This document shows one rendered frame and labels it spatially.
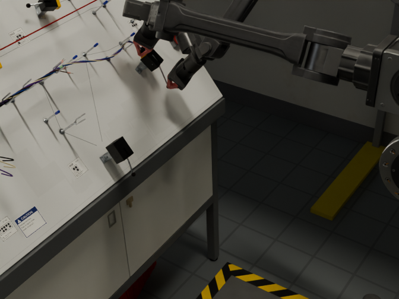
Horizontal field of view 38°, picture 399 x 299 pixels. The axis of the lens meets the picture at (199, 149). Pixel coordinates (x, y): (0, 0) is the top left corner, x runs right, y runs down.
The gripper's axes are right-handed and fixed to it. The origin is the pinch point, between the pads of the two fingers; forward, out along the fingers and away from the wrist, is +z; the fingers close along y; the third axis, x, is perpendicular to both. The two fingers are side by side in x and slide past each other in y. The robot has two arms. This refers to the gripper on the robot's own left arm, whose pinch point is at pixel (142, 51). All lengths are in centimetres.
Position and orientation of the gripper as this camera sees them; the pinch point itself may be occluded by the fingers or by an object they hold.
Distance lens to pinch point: 197.0
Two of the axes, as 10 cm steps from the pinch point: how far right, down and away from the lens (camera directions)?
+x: 8.8, 4.8, 0.3
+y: -3.7, 7.1, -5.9
